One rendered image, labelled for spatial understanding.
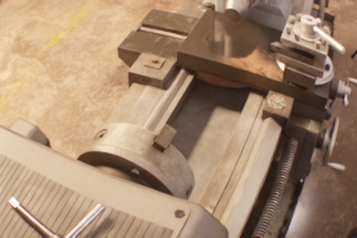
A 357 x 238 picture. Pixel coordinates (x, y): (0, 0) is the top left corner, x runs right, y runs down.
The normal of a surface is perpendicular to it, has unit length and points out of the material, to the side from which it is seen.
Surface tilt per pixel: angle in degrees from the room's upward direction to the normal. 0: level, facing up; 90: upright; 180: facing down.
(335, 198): 0
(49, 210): 0
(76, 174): 0
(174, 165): 46
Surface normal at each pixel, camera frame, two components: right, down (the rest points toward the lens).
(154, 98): 0.00, -0.71
